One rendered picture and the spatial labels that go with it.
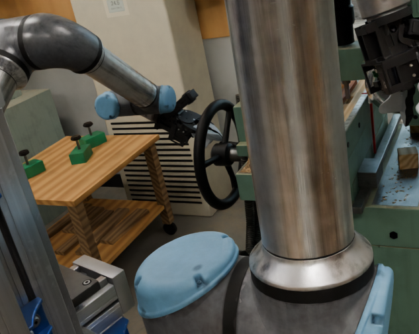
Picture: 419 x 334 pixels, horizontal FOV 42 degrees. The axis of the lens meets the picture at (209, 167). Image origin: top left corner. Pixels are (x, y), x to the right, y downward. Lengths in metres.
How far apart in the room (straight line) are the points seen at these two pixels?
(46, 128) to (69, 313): 2.55
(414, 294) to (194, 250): 0.71
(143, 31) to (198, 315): 2.15
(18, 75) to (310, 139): 0.87
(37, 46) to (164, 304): 0.75
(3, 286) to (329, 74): 0.39
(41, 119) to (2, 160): 2.60
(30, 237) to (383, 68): 0.56
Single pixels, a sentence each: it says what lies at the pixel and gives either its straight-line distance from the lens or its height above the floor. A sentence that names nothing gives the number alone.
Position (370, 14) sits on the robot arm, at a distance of 0.90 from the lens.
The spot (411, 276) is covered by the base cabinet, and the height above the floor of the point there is 0.64.
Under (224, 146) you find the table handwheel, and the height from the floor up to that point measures 0.84.
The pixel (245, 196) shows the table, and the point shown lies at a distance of 1.11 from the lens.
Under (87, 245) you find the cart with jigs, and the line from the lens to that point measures 2.24.
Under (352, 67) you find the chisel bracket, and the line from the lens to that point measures 1.21.
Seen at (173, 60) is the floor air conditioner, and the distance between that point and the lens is 2.58.
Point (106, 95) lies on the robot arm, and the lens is 1.52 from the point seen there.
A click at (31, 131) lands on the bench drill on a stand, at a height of 0.53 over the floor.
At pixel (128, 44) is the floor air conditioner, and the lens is 2.68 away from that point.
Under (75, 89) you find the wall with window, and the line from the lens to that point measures 3.38.
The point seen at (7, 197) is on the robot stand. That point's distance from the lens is 0.66.
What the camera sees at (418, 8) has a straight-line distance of 1.00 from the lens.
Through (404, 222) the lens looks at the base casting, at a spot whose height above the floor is 0.77.
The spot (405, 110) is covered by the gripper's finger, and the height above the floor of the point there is 1.01.
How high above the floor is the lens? 1.35
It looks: 23 degrees down
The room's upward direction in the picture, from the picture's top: 12 degrees counter-clockwise
